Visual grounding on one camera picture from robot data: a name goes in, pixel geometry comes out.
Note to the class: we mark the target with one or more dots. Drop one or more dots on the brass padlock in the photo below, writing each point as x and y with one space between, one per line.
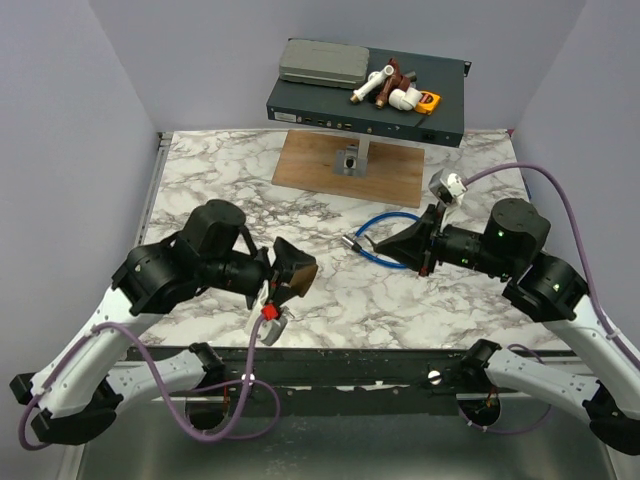
302 279

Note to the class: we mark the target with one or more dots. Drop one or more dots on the wooden base board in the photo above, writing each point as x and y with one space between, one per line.
393 174

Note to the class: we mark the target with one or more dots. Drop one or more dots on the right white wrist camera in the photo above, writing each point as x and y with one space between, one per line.
449 189

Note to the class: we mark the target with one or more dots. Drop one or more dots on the black mounting base plate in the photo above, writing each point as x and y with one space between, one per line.
349 382

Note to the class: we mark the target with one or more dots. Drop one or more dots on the white pvc elbow fitting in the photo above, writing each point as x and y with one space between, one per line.
404 100

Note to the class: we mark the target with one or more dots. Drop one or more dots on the blue cable lock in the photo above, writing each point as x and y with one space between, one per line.
352 244

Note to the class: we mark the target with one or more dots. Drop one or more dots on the metal bracket with lock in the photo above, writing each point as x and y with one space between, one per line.
350 162

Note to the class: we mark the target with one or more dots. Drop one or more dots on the yellow tape measure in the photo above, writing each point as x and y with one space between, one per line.
428 103

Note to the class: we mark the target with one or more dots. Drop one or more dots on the grey plastic tool case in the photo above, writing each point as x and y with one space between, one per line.
323 63

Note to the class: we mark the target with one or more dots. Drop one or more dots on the white pvc pipe fitting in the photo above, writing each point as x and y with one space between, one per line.
375 79

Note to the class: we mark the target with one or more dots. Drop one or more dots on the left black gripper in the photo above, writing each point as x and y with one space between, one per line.
279 276

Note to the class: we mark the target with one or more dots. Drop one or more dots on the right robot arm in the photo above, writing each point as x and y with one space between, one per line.
550 292

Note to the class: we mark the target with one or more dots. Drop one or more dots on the brown pipe fitting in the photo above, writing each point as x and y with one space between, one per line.
396 80

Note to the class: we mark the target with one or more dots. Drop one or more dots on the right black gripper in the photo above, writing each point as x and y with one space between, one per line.
413 243

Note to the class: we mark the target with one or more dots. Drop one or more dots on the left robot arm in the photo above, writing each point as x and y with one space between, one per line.
78 395

